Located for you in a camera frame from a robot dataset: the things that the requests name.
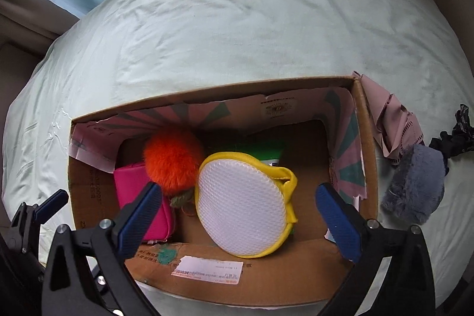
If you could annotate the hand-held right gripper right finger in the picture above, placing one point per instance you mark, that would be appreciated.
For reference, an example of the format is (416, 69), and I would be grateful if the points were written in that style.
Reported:
(339, 223)

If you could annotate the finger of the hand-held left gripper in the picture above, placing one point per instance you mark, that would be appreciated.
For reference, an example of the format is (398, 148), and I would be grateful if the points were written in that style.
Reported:
(52, 205)

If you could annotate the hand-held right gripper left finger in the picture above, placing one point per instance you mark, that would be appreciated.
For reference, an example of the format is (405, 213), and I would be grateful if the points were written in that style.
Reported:
(137, 225)

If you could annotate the brown cardboard box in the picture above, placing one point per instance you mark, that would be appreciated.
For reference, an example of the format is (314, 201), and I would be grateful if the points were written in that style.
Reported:
(296, 260)

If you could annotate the yellow-rimmed white mesh pad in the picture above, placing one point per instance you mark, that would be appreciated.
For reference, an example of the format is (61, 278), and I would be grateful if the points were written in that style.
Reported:
(240, 201)

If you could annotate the pink pouch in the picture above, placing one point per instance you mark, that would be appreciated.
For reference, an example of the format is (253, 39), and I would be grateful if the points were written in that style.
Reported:
(129, 186)

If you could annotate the orange fluffy pompom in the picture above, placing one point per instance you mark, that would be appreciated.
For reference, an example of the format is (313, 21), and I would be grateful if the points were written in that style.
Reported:
(172, 156)

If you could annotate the grey fluffy plush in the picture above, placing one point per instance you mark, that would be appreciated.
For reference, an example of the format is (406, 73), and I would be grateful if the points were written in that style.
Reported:
(414, 182)

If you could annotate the green packet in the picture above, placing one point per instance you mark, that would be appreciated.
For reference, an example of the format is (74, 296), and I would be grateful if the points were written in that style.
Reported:
(259, 151)

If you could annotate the pink cloth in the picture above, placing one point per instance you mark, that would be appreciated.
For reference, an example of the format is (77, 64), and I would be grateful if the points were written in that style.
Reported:
(389, 123)

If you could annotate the black fabric item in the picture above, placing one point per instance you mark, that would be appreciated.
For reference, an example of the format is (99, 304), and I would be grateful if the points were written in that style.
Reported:
(459, 138)

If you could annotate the light green bed sheet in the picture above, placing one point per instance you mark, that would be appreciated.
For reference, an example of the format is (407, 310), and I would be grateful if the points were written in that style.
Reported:
(240, 23)

